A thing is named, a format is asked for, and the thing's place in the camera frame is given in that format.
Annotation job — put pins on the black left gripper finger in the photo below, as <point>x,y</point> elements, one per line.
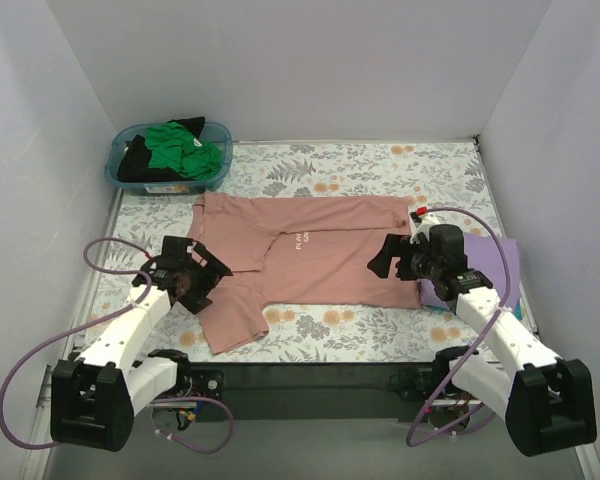
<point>195,298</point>
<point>208,262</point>

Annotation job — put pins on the black t-shirt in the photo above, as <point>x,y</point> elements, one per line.
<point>134,166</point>

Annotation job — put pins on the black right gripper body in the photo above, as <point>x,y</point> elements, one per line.
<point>402,260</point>

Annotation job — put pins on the folded teal t-shirt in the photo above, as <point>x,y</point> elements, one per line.
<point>518,310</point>

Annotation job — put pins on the folded purple t-shirt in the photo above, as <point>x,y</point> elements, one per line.
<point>484,256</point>

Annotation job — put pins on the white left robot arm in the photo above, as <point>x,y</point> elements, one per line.
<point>96,396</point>

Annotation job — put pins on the aluminium frame rail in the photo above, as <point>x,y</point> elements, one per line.
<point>461,405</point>

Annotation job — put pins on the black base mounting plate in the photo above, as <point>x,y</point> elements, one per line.
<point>316,391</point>

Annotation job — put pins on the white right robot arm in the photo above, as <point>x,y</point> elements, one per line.
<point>546,402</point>

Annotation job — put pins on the floral patterned table mat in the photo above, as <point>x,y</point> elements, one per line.
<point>449,175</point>

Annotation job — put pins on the green t-shirt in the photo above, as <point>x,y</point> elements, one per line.
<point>174,147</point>

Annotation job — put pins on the blue plastic laundry basket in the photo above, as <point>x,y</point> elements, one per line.
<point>212,132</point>

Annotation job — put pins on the pink t-shirt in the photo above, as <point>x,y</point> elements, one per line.
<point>311,251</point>

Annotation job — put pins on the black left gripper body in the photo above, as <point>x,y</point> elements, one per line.
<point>206,279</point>

